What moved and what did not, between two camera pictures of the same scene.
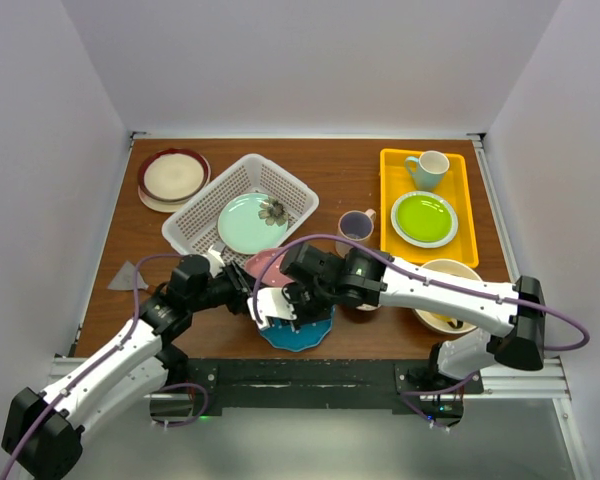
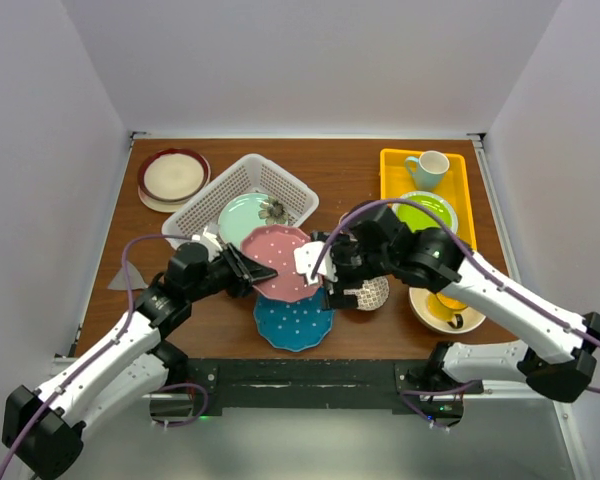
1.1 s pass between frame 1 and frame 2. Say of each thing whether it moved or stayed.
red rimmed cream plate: stayed
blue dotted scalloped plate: stayed
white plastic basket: stayed
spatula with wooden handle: stayed
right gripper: moved
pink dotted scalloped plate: moved
